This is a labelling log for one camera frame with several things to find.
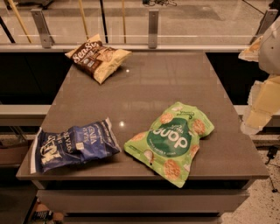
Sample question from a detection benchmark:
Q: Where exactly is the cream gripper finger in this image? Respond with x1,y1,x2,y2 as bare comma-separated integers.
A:
238,36,263,62
241,75,280,135

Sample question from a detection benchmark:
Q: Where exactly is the green rice chip bag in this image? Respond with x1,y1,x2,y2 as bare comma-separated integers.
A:
124,102,214,188

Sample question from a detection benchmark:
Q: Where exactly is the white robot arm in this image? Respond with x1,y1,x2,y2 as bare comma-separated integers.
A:
238,17,280,135

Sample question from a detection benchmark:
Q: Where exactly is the brown chip bag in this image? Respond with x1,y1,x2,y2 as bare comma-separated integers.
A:
66,34,132,84

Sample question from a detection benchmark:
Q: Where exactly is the blue potato chip bag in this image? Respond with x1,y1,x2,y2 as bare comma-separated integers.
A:
31,118,121,174

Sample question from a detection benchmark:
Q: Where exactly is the grey table cabinet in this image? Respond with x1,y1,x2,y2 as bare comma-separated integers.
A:
31,179,255,224

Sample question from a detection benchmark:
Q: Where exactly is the metal railing post right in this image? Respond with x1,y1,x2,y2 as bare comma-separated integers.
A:
250,9,278,43

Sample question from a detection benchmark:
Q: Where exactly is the metal railing post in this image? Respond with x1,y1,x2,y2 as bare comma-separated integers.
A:
250,9,278,43
148,9,159,49
31,9,54,48

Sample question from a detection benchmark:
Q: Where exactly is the black cable on floor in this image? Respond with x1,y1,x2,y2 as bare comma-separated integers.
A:
263,145,280,193

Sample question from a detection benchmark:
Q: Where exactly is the metal railing post middle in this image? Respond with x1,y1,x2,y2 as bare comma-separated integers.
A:
148,9,159,49

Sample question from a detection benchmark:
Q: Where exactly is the metal railing post left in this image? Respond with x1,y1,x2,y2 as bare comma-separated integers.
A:
31,9,54,48

